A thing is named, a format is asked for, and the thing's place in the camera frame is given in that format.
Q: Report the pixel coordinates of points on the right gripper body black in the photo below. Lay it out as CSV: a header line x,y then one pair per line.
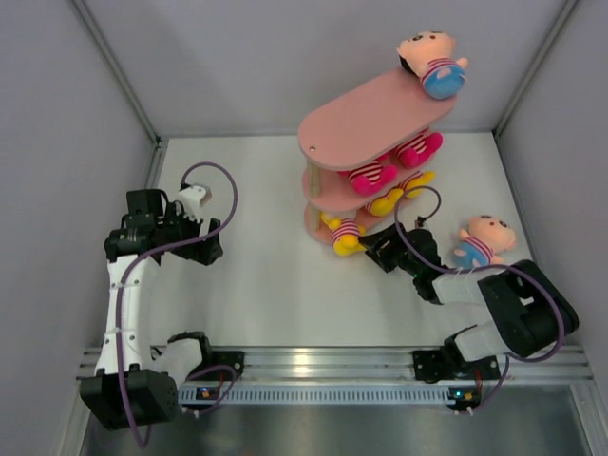
x,y
398,250

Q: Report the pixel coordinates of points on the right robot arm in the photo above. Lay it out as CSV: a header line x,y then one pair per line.
x,y
527,313

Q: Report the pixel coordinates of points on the yellow plush toy under shelf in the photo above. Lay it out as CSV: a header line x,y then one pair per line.
x,y
417,179

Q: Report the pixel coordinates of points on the yellow plush toy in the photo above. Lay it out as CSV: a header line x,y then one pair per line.
x,y
417,179
383,205
345,234

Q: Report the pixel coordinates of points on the aluminium mounting rail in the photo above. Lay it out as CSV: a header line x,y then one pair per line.
x,y
569,365

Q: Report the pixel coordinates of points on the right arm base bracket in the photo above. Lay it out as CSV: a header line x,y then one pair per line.
x,y
433,366

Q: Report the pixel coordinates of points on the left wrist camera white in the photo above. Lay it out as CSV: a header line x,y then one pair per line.
x,y
192,199

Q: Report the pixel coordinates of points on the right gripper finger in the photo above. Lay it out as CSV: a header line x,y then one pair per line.
x,y
383,260
378,240

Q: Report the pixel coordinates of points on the slotted cable duct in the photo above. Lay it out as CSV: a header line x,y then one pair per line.
x,y
190,396

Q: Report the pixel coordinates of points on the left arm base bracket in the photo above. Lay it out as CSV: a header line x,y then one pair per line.
x,y
234,359

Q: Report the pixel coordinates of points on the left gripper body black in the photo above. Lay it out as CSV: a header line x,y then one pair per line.
x,y
176,226

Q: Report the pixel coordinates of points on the boy doll blue shorts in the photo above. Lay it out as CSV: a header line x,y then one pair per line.
x,y
482,242

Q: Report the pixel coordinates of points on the boy doll on shelf top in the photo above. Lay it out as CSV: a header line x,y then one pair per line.
x,y
429,56

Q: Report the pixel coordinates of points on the pink white panda plush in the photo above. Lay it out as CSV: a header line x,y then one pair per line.
x,y
419,149
370,177

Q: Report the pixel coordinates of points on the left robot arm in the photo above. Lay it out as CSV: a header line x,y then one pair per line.
x,y
130,385

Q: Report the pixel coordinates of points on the pink three-tier shelf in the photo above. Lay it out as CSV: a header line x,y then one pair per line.
x,y
365,124

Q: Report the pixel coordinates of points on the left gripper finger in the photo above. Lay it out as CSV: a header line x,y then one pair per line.
x,y
212,235
204,253

